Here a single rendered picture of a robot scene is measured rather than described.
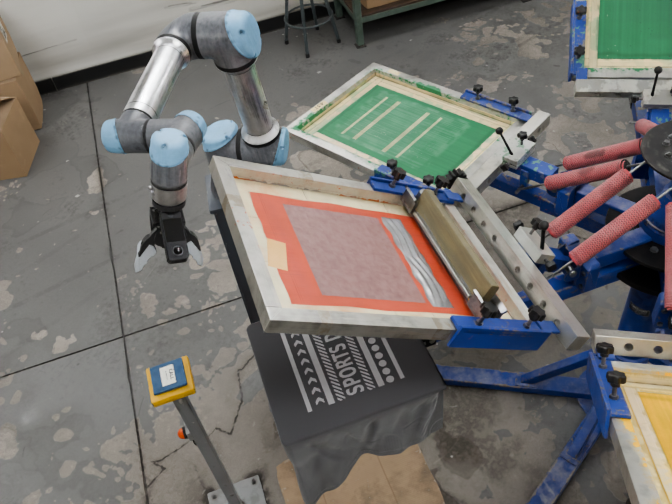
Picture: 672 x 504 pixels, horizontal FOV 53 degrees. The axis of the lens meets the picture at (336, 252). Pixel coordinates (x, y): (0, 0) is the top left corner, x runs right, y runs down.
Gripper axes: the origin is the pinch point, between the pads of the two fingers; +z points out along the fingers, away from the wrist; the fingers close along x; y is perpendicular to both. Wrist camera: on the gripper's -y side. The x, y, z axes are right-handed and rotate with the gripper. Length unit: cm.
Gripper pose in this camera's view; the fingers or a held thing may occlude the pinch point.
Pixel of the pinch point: (169, 271)
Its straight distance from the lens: 162.0
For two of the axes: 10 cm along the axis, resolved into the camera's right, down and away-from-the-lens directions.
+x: -9.3, 1.0, -3.5
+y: -3.2, -6.6, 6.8
